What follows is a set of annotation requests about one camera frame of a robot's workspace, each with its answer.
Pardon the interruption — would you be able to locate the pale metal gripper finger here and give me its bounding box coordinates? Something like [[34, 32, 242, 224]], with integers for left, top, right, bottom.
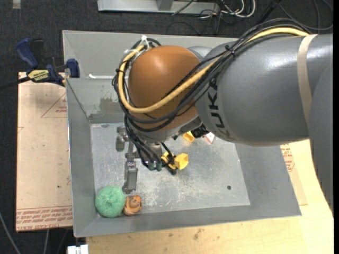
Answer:
[[121, 161, 139, 195], [115, 126, 128, 152]]

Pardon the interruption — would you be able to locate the orange-brown toy animal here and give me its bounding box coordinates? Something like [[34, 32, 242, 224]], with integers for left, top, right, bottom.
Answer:
[[122, 194, 144, 217]]

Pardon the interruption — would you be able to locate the yellow and black toy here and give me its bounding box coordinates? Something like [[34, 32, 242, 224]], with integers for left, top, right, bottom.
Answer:
[[160, 151, 190, 175]]

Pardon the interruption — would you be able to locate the green round sponge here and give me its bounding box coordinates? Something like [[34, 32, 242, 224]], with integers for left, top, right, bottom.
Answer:
[[94, 185, 127, 219]]

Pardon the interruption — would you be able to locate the grey metal bin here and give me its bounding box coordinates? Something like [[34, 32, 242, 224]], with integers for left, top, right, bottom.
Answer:
[[62, 30, 302, 238]]

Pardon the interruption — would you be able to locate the brown cardboard board, red print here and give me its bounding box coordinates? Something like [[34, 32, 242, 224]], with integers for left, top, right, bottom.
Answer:
[[15, 71, 309, 233]]

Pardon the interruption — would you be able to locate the black cylinder on white bracket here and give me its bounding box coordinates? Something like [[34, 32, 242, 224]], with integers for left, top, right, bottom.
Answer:
[[190, 124, 216, 144]]

